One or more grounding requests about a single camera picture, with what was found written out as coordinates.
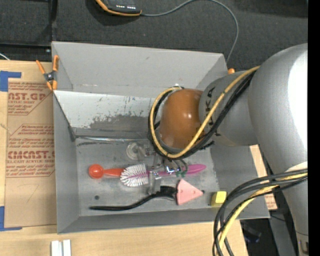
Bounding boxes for pink bottle brush white bristles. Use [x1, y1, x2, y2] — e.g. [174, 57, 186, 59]
[119, 163, 208, 188]

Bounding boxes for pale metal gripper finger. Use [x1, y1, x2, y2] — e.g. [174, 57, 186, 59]
[149, 170, 162, 195]
[139, 144, 154, 161]

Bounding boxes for brown cardboard board red print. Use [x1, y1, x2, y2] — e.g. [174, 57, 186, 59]
[0, 59, 278, 232]

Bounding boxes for clear glass thing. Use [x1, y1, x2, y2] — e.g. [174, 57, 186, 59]
[125, 141, 141, 161]

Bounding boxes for pink triangle block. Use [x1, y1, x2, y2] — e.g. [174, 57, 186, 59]
[175, 178, 204, 206]

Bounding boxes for yellow block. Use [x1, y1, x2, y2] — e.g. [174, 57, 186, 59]
[210, 191, 228, 208]

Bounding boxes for grey metal bin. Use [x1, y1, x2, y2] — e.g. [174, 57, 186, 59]
[51, 41, 271, 235]

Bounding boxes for orange-red plastic spoon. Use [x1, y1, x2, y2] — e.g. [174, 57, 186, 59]
[88, 163, 125, 180]

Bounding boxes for black brush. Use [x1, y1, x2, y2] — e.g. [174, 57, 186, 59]
[89, 185, 205, 211]

